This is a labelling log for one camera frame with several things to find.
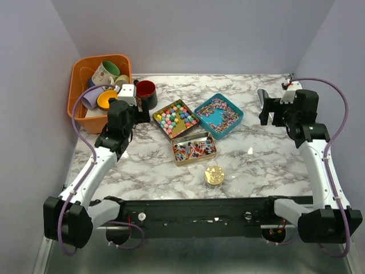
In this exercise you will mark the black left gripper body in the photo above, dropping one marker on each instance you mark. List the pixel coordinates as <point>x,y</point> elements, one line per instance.
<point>133,112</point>

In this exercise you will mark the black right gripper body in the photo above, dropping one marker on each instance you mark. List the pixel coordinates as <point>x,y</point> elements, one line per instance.
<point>284,108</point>

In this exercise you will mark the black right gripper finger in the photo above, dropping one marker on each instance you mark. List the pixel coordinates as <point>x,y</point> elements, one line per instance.
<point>268,107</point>
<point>277,119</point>

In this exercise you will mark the silver metal scoop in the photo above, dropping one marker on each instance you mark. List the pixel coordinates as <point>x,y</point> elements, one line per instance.
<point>262,95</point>

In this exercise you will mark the dark tin of star candies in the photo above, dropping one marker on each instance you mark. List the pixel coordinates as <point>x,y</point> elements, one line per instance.
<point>176,120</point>

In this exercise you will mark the teal tin swirl lollipops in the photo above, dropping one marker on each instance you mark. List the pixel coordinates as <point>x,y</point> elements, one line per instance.
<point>219,116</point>

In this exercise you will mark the gold tin of lollipops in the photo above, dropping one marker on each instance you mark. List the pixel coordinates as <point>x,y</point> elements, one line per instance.
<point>193,148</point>

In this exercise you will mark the gold round jar lid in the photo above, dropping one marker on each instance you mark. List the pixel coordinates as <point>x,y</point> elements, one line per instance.
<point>214,174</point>

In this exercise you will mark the clear glass jar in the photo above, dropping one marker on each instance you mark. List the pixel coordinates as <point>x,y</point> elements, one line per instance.
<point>213,185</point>

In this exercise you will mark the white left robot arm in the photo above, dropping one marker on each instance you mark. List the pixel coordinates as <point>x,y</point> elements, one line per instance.
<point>70,218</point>

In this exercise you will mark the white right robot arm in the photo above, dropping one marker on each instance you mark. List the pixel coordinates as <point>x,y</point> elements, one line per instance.
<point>331,218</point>

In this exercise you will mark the black mug red inside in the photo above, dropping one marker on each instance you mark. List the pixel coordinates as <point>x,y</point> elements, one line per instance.
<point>146,92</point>

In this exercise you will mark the black mug yellow inside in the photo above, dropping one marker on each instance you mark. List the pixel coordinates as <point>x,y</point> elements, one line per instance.
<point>103,99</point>

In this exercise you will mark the cream white mug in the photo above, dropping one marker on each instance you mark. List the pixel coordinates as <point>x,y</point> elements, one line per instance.
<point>121,80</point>

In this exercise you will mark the lavender cup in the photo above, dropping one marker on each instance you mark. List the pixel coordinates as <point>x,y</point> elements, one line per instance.
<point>90,98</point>

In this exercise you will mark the white mug green inside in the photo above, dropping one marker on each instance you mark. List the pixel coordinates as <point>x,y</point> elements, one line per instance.
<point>104,72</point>

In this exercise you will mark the blue mug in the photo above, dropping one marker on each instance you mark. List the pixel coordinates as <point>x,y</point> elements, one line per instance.
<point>90,83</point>

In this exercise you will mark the orange plastic bin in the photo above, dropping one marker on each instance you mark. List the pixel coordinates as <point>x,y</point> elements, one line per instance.
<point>81,72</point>

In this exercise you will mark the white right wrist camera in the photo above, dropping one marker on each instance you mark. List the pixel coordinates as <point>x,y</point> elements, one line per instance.
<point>290,89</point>

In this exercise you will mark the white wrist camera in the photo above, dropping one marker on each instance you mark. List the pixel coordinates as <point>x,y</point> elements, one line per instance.
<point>290,89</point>
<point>127,93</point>

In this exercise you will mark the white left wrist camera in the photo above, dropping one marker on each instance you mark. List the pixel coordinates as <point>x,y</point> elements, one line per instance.
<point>127,93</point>

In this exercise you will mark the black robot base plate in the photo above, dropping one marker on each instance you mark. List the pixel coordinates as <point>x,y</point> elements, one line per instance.
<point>190,217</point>

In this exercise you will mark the aluminium frame rail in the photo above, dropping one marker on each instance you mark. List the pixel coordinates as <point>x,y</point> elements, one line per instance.
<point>206,255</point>

